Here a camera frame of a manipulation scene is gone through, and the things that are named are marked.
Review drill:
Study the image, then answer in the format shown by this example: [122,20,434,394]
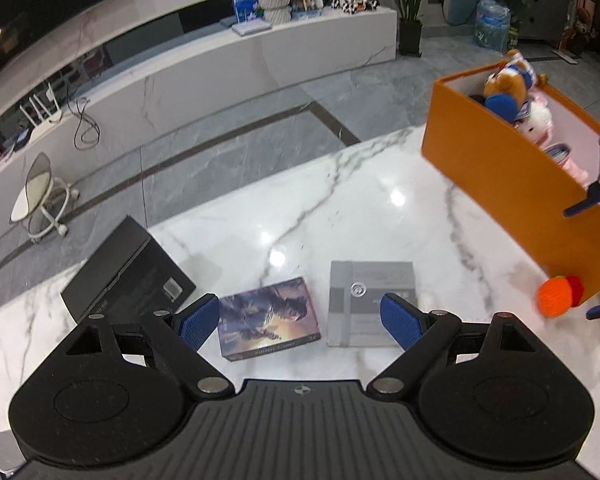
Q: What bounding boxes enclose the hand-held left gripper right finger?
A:
[366,292,561,402]

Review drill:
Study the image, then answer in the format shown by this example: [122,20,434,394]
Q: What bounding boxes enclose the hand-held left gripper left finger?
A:
[40,293,234,401]

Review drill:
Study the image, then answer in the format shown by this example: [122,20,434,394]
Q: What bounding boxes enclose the pink printed cloth pouch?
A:
[544,143,590,186]

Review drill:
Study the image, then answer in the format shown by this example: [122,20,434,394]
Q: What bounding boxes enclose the orange red yarn ball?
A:
[537,274,586,318]

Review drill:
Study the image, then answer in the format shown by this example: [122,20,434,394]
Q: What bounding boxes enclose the grey box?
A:
[326,260,415,348]

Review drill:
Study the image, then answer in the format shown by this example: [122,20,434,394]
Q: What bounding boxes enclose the dark picture box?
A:
[218,277,322,361]

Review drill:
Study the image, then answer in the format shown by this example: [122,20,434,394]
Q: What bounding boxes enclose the white pink plush toy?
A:
[516,101,554,150]

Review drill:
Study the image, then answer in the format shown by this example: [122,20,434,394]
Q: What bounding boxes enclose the orange storage box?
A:
[421,62,600,306]

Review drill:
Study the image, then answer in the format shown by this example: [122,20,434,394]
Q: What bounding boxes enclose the brown bear plush blue headphones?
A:
[482,49,548,126]

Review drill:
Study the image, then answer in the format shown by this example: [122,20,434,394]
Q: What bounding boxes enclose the black cardboard box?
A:
[60,215,197,325]

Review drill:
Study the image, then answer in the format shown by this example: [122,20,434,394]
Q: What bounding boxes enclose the decor display stand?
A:
[560,0,600,56]

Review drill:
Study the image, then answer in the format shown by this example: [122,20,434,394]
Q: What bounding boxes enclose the large blue water bottle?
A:
[472,0,511,52]

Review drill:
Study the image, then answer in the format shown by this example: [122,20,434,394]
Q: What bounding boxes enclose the grey drawer cabinet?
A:
[522,0,581,41]

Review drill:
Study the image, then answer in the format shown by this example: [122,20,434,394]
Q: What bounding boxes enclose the white baby seat on wheels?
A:
[10,151,80,243]

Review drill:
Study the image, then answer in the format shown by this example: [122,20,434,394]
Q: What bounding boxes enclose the potted plant black pot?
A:
[370,0,461,57]

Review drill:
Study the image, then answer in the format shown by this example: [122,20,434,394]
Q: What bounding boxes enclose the white marble tv console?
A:
[0,7,398,191]

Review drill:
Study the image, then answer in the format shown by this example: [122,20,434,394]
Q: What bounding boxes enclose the white router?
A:
[19,82,65,143]

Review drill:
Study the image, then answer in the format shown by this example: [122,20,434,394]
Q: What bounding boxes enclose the blue notebook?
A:
[231,19,272,37]

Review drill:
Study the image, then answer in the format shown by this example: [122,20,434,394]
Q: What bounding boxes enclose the teddy bear on shelf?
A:
[257,0,293,25]

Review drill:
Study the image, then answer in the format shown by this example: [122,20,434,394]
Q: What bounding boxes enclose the black curved television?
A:
[0,0,133,88]

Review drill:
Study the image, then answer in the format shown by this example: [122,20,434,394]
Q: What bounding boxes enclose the black cable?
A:
[65,80,101,150]

